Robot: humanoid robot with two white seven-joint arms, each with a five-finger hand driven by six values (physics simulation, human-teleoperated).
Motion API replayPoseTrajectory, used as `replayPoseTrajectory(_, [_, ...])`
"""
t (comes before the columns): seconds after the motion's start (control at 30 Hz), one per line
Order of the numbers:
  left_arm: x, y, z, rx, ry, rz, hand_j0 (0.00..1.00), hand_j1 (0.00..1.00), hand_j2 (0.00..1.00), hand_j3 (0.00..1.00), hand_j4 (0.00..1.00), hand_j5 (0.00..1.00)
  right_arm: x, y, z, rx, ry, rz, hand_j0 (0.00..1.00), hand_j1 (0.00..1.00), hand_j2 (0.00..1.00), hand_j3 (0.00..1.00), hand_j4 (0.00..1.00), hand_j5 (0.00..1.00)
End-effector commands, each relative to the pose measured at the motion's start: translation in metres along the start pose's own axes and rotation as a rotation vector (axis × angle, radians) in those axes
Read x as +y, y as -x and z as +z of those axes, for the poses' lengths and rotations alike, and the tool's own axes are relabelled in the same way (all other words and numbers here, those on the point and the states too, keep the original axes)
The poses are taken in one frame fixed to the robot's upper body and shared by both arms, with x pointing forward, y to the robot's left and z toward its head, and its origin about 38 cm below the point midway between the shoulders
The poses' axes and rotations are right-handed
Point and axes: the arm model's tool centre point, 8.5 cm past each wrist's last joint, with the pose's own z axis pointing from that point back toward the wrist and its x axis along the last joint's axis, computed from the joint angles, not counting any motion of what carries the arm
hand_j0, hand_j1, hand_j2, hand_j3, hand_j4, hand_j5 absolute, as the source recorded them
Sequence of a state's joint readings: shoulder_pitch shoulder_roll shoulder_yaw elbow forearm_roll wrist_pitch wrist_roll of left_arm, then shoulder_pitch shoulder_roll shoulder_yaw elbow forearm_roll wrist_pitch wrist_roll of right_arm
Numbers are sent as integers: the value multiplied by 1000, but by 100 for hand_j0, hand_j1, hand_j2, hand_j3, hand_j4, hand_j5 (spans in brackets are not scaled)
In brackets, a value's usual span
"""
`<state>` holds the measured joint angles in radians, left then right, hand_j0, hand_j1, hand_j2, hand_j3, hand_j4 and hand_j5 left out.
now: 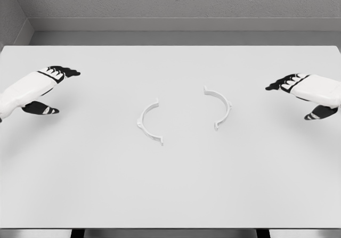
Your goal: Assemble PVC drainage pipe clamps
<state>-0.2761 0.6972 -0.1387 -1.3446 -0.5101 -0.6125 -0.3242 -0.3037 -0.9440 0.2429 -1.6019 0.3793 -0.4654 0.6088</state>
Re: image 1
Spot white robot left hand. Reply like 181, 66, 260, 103
7, 64, 82, 116

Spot white pipe clamp half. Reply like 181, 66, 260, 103
136, 97, 164, 146
203, 85, 233, 132

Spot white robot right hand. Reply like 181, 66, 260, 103
265, 73, 341, 121

